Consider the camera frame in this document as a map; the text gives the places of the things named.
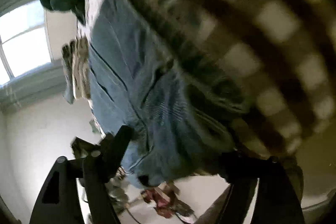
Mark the floral bed blanket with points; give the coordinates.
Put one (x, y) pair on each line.
(281, 54)

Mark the blue denim jeans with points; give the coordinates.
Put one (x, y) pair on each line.
(144, 74)

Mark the stack of folded pants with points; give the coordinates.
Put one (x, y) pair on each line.
(76, 70)

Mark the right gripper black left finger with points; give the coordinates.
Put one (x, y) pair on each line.
(58, 200)

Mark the window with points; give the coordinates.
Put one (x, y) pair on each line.
(24, 43)

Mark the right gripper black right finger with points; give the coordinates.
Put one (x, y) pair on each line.
(277, 184)

